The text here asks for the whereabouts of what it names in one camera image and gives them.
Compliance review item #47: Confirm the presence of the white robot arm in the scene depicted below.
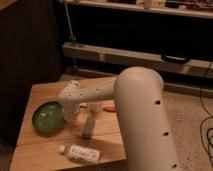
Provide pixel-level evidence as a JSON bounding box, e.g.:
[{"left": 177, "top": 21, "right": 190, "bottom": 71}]
[{"left": 58, "top": 67, "right": 182, "bottom": 171}]

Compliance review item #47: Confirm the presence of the white sponge block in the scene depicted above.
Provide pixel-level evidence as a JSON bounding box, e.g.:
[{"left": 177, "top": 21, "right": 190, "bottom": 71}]
[{"left": 80, "top": 103, "right": 88, "bottom": 108}]

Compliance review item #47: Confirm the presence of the grey rectangular bar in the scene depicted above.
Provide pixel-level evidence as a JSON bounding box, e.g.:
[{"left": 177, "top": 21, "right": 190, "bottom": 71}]
[{"left": 82, "top": 116, "right": 95, "bottom": 139}]

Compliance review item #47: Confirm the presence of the clear plastic cup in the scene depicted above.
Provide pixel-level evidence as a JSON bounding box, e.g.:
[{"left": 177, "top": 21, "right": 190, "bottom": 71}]
[{"left": 89, "top": 102, "right": 102, "bottom": 114}]

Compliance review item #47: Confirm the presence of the white plastic bottle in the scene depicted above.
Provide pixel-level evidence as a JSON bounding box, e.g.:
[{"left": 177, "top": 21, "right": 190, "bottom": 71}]
[{"left": 59, "top": 145, "right": 100, "bottom": 164}]

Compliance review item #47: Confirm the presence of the orange carrot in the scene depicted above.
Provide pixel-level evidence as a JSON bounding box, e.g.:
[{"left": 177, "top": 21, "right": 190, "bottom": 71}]
[{"left": 103, "top": 106, "right": 116, "bottom": 113}]

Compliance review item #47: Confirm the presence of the metal stand pole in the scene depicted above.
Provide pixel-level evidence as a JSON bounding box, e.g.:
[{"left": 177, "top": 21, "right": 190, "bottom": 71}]
[{"left": 63, "top": 0, "right": 77, "bottom": 46}]

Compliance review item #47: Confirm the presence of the wooden shelf unit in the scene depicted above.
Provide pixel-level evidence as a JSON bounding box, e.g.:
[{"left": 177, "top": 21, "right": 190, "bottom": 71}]
[{"left": 55, "top": 0, "right": 213, "bottom": 88}]

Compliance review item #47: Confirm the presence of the black device on shelf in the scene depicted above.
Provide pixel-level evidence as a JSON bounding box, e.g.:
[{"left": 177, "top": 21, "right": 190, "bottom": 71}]
[{"left": 161, "top": 55, "right": 190, "bottom": 64}]

